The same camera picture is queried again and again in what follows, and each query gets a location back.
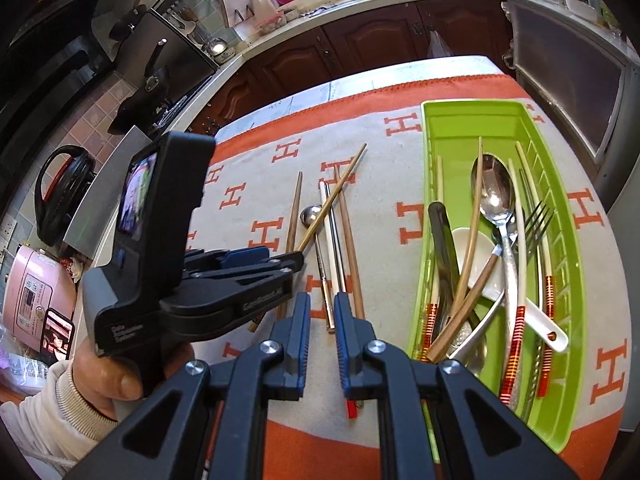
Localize white ceramic spoon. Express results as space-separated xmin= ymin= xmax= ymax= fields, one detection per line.
xmin=449 ymin=226 xmax=571 ymax=353

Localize clear plastic bag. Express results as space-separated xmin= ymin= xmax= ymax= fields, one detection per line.
xmin=426 ymin=30 xmax=456 ymax=58

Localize black electric kettle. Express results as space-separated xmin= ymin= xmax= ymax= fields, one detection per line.
xmin=35 ymin=145 xmax=97 ymax=247

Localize person's left hand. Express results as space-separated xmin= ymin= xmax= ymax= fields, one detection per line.
xmin=72 ymin=342 xmax=196 ymax=422

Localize small metal teapot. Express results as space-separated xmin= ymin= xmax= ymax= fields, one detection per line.
xmin=206 ymin=37 xmax=236 ymax=64

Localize round metal spoon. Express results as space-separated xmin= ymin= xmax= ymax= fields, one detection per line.
xmin=299 ymin=203 xmax=332 ymax=286

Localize light wooden chopstick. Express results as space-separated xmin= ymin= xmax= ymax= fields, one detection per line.
xmin=247 ymin=143 xmax=368 ymax=333

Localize orange and cream printed blanket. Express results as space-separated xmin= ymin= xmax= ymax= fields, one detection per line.
xmin=187 ymin=72 xmax=640 ymax=480

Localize green plastic utensil tray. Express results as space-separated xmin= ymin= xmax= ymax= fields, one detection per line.
xmin=405 ymin=100 xmax=588 ymax=453

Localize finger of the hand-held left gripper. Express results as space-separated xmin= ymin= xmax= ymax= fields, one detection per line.
xmin=186 ymin=247 xmax=271 ymax=267
xmin=191 ymin=251 xmax=306 ymax=281

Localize pink rice cooker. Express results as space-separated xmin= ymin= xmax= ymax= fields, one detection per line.
xmin=2 ymin=244 xmax=58 ymax=352

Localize black range hood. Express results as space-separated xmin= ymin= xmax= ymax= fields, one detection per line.
xmin=0 ymin=0 xmax=146 ymax=201

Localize black wok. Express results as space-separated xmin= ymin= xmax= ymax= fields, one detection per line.
xmin=107 ymin=40 xmax=173 ymax=136

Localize black smartphone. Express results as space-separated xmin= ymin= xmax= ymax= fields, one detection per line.
xmin=39 ymin=308 xmax=76 ymax=367

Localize white plastic packet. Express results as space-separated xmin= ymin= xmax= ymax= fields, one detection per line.
xmin=0 ymin=350 xmax=56 ymax=396

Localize white kitchen countertop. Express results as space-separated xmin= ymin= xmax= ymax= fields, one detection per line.
xmin=95 ymin=0 xmax=506 ymax=261

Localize steel stove splash guard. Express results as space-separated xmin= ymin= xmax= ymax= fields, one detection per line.
xmin=135 ymin=7 xmax=233 ymax=126

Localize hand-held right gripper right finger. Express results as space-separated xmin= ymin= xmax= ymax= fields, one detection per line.
xmin=334 ymin=291 xmax=578 ymax=480

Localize plain cream chopstick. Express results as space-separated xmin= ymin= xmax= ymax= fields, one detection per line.
xmin=319 ymin=181 xmax=337 ymax=333

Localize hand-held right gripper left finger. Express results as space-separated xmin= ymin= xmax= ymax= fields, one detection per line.
xmin=65 ymin=292 xmax=312 ymax=480

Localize large metal spoon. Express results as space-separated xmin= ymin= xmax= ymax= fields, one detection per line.
xmin=470 ymin=154 xmax=521 ymax=311

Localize black handled utensil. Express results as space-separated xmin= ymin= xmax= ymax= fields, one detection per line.
xmin=428 ymin=201 xmax=458 ymax=311

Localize brown wooden kitchen cabinets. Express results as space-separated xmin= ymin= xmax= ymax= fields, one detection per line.
xmin=190 ymin=0 xmax=516 ymax=136

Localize steel side panel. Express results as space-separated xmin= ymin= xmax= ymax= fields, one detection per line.
xmin=62 ymin=125 xmax=151 ymax=256

